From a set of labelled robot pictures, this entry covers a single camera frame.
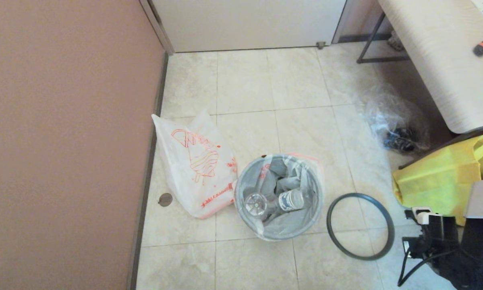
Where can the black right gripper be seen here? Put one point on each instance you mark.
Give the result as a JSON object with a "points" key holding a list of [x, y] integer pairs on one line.
{"points": [[438, 237]]}

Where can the white red bag with rubbish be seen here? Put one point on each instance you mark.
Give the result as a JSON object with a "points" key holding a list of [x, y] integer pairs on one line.
{"points": [[297, 225]]}

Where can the white bag with red print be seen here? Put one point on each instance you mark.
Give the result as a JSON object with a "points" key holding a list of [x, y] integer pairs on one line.
{"points": [[193, 177]]}

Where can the yellow plastic bag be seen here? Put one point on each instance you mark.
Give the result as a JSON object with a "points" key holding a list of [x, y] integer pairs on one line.
{"points": [[434, 181]]}

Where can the clear crumpled plastic bag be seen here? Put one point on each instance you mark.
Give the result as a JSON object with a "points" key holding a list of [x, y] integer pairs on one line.
{"points": [[386, 114]]}

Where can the black round trash bin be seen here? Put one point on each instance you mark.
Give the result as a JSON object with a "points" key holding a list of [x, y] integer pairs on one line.
{"points": [[238, 201]]}

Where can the black tangled item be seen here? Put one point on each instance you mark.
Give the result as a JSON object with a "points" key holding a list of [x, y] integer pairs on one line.
{"points": [[400, 141]]}

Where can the clear bottle with blue label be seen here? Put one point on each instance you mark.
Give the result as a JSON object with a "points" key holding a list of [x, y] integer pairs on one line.
{"points": [[290, 200]]}

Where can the grey crumpled plastic wrapper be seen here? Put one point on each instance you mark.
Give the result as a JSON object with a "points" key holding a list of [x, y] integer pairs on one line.
{"points": [[277, 175]]}

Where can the clear plastic bottle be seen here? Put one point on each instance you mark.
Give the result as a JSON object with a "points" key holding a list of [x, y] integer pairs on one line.
{"points": [[255, 204]]}

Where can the grey shoe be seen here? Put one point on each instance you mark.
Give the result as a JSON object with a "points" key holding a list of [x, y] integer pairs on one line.
{"points": [[395, 42]]}

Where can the metal door stop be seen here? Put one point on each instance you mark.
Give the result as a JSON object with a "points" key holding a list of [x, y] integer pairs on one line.
{"points": [[320, 45]]}

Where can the round metal floor drain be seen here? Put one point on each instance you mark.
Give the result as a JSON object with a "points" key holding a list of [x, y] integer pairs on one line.
{"points": [[165, 199]]}

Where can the white door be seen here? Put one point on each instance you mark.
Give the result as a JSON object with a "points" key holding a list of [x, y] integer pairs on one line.
{"points": [[245, 24]]}

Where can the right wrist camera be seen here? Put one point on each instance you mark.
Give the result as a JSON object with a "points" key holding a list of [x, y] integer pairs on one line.
{"points": [[420, 215]]}

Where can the wood grain table black frame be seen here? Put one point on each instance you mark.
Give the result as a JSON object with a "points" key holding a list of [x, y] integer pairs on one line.
{"points": [[438, 60]]}

